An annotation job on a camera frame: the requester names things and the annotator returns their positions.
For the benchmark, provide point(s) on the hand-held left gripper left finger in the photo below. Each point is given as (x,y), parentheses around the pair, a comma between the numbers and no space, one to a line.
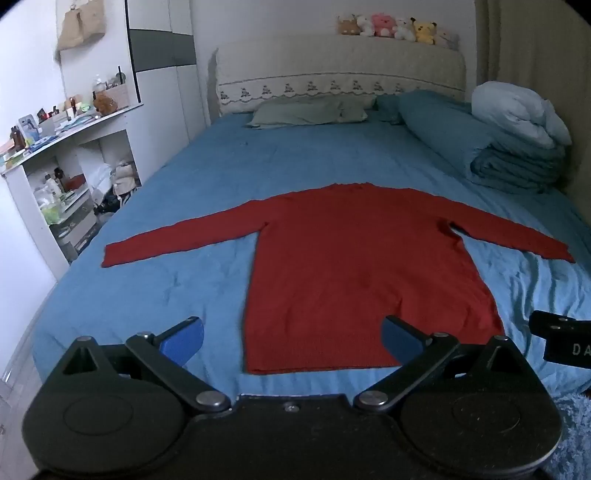
(181,342)

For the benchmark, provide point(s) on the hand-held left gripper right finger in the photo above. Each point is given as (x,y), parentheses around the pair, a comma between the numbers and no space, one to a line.
(400,342)

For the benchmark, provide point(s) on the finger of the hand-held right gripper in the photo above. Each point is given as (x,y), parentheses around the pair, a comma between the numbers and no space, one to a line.
(547,323)

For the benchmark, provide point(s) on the red knit sweater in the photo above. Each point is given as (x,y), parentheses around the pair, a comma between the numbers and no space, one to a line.
(364,267)

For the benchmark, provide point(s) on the blue fluffy rug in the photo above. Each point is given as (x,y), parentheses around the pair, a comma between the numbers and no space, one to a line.
(572,438)

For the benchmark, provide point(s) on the blue bed sheet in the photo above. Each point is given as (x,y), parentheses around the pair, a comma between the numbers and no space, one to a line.
(194,184)

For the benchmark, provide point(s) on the white cloth bag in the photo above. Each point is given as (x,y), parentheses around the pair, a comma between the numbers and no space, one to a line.
(124,177)

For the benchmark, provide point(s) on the red storage box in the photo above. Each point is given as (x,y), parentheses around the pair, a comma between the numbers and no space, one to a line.
(76,183)

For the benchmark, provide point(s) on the pale blue folded quilt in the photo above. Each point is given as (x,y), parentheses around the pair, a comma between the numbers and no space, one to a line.
(517,110)

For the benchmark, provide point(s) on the teal rolled duvet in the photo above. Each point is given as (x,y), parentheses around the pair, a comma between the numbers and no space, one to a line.
(443,124)

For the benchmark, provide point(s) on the white shelf unit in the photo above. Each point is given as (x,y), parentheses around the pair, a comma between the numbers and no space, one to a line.
(64,143)

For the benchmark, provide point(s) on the brown teddy bear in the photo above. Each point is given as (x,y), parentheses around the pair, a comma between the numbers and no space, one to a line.
(105,105)

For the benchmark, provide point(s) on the pale green pillow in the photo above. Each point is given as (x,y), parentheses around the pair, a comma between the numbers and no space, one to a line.
(300,113)

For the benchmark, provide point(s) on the brown glass bottle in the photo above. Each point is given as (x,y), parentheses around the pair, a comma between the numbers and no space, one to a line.
(17,138)

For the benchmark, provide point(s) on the white and grey wardrobe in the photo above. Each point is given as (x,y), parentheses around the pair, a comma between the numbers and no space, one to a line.
(166,69)

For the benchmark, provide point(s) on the beige curtain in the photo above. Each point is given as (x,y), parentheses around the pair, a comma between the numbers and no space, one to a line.
(535,41)

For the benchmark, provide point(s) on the row of plush toys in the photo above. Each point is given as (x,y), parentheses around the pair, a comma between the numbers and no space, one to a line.
(397,28)

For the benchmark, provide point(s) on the beige hanging tote bag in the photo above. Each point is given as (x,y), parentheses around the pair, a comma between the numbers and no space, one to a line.
(81,25)

